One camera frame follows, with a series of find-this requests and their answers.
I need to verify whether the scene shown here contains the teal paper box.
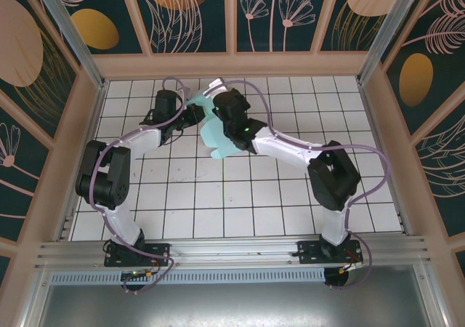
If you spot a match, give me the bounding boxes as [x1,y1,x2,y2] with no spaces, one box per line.
[187,89,251,160]

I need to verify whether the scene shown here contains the small circuit board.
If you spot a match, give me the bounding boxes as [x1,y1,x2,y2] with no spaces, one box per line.
[121,268,153,281]

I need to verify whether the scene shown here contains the grey metal sheet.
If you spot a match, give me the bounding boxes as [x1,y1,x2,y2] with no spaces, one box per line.
[21,265,448,327]

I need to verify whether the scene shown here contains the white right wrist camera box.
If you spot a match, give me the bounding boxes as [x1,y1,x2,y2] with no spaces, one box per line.
[205,78,228,97]

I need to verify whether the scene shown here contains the wall panel orange circle leaves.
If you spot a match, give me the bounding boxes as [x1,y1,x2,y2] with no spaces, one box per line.
[130,0,229,55]

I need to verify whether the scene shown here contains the wall panel with gold oval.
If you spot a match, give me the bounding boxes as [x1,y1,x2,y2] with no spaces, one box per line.
[54,0,153,55]

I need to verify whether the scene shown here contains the wall panel with flowers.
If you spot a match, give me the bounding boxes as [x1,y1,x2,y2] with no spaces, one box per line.
[235,0,332,54]

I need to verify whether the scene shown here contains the aluminium corner post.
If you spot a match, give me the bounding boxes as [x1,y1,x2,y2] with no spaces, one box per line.
[28,0,108,90]
[355,0,428,84]

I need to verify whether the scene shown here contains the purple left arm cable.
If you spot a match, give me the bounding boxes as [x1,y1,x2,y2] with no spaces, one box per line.
[89,76,192,294]

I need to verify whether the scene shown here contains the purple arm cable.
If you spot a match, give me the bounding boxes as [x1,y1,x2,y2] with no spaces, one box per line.
[217,79,395,291]
[89,76,192,294]

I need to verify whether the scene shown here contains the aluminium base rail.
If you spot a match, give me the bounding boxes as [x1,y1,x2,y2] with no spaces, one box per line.
[34,235,432,270]

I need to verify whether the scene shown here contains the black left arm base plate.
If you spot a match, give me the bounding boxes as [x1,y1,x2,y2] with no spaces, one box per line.
[104,242,171,268]

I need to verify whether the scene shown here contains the wall panel large pink circle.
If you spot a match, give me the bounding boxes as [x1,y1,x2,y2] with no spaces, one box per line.
[0,0,80,141]

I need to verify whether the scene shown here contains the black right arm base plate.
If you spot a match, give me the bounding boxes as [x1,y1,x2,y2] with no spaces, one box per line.
[296,240,364,266]

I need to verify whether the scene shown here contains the aluminium table edge rail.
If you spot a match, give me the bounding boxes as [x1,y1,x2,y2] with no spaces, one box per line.
[57,79,108,243]
[355,74,411,235]

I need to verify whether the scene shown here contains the grey slotted cable duct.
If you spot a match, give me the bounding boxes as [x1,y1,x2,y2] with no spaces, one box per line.
[49,268,326,284]

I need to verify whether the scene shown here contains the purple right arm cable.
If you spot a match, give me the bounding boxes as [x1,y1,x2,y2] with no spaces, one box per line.
[217,79,395,291]

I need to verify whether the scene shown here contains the wall panel single flower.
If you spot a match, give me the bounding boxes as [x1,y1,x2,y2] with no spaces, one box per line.
[0,89,51,243]

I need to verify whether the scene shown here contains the wall panel pink circle grass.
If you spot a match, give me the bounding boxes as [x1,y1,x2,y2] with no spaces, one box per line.
[318,0,400,53]

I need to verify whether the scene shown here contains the wall panel gold oval fern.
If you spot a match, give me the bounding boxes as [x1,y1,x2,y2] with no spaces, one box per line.
[381,0,465,137]

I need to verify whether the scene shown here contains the wall panel pink leaves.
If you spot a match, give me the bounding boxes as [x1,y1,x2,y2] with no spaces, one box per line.
[413,110,465,238]

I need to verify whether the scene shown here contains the aluminium frame strut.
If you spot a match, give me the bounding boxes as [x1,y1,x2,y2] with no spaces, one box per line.
[20,268,50,327]
[417,256,450,327]

